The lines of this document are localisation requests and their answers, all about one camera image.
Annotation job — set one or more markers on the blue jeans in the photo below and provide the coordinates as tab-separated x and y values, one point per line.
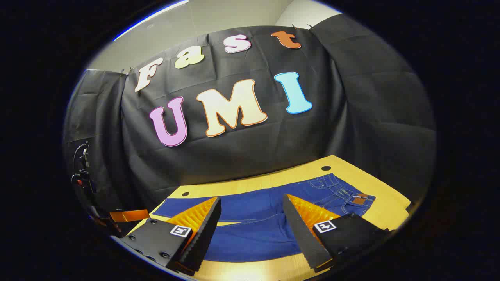
254	207

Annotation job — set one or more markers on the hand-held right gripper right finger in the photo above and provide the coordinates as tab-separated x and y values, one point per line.
302	234

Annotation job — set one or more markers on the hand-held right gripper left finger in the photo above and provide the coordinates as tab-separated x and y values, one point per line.
205	234

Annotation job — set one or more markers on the black backdrop cloth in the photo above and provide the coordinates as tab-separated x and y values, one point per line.
254	148

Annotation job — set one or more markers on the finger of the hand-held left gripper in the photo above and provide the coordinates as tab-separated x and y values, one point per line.
129	215

